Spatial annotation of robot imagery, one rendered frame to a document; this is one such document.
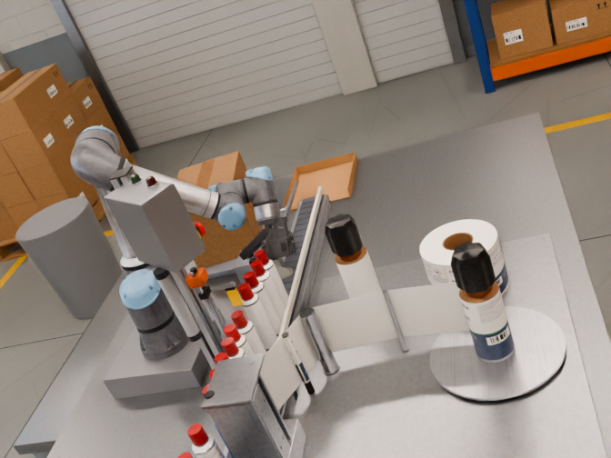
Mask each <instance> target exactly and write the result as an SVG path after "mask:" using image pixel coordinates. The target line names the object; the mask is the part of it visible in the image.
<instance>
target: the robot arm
mask: <svg viewBox="0 0 611 458"><path fill-rule="evenodd" d="M119 150H120V144H119V141H118V138H117V136H116V135H115V133H114V132H112V131H111V130H110V129H108V128H106V127H103V126H91V127H88V128H86V129H85V130H84V131H83V132H82V133H81V134H80V135H79V136H78V137H77V138H76V141H75V147H74V149H73V151H72V153H71V159H70V160H71V165H72V168H73V170H74V172H75V174H76V175H77V176H78V177H79V178H81V179H82V180H83V181H85V182H87V183H88V184H91V185H93V186H94V187H95V189H96V192H97V194H98V196H99V199H100V201H101V204H102V206H103V208H104V210H105V214H106V216H107V219H108V221H109V223H110V225H111V227H112V230H113V232H114V235H115V239H116V241H117V242H118V245H119V247H120V250H121V252H122V254H123V257H122V259H121V261H120V263H121V265H122V268H123V270H124V272H125V276H126V278H125V280H123V281H122V283H121V284H120V286H119V293H120V296H121V300H122V302H123V304H124V305H125V307H126V309H127V311H128V312H129V314H130V316H131V318H132V320H133V322H134V324H135V327H136V329H137V331H138V332H139V341H140V348H141V351H142V353H143V355H144V357H145V358H146V359H148V360H152V361H157V360H163V359H165V358H168V357H170V356H172V355H174V354H176V353H178V352H180V351H181V350H182V349H183V348H184V347H185V346H186V345H187V344H188V342H189V339H188V337H187V335H186V332H185V330H184V328H183V326H182V325H181V323H180V321H179V319H178V318H177V316H176V315H175V313H174V310H173V308H172V306H171V304H170V303H169V301H168V299H167V298H166V296H165V293H164V292H163V290H162V288H161V286H160V284H159V282H158V280H156V279H155V276H154V275H153V271H154V270H155V269H156V268H157V267H156V266H153V265H151V264H146V263H143V262H140V261H138V259H137V257H136V255H135V253H134V251H133V249H132V247H131V245H130V244H129V243H128V241H127V239H126V237H125V235H124V233H123V231H122V229H121V227H120V226H119V224H118V222H117V221H116V219H115V217H114V215H113V213H112V211H111V210H110V208H109V206H108V204H107V202H106V200H105V196H106V195H108V194H110V193H111V192H113V191H114V190H115V188H114V187H113V185H112V183H111V182H110V180H109V179H110V178H111V176H112V175H113V174H114V173H115V171H116V170H120V169H123V168H127V167H130V166H133V169H134V170H135V173H136V174H139V176H140V178H145V179H146V178H147V177H148V176H151V175H152V176H153V177H154V178H155V179H156V181H161V182H167V183H173V184H175V187H176V189H177V191H178V193H179V194H180V196H181V198H182V200H183V202H184V204H185V208H186V210H187V212H189V213H192V214H197V215H201V216H203V217H206V218H209V219H212V220H215V221H217V222H219V223H220V224H221V225H222V226H223V227H224V228H225V229H226V230H230V231H234V230H237V229H239V228H240V227H241V226H242V225H243V224H244V223H245V207H244V204H249V203H252V204H253V207H254V212H255V219H256V220H257V221H258V222H257V225H258V226H260V225H264V226H265V229H263V230H262V231H261V232H260V233H259V234H258V235H257V236H256V237H255V238H254V239H253V240H252V241H251V242H250V244H249V245H248V246H246V247H244V248H243V250H242V252H241V253H240V254H239V256H240V257H241V258H242V259H243V260H245V259H249V258H251V257H252V256H253V255H254V253H255V252H256V251H257V250H258V249H259V248H260V247H261V248H262V249H263V250H265V252H266V255H267V257H268V259H269V260H272V261H273V262H274V264H275V268H276V270H277V271H278V273H279V276H280V278H281V280H284V279H285V278H287V277H288V276H290V275H292V274H293V269H292V268H291V267H287V266H285V262H284V260H283V259H281V258H280V257H285V256H288V255H291V254H294V253H296V249H295V242H294V237H293V235H292V236H291V234H292V233H291V232H290V231H289V232H290V233H291V234H289V232H288V229H287V225H286V221H287V216H286V217H279V215H280V209H279V205H278V202H277V197H276V192H275V185H274V180H273V176H272V174H271V170H270V168H268V167H266V166H264V167H257V168H254V169H250V170H248V171H246V173H245V174H246V176H245V178H242V179H238V180H234V181H229V182H224V183H218V184H214V185H210V186H209V187H208V190H207V189H205V188H202V187H199V186H196V185H193V184H189V183H186V182H183V181H180V180H177V179H175V178H172V177H169V176H166V175H163V174H159V173H156V172H153V171H150V170H147V169H145V168H142V167H139V166H136V165H133V164H129V162H128V160H127V159H126V158H124V157H122V155H121V154H120V151H119ZM272 226H273V228H272Z"/></svg>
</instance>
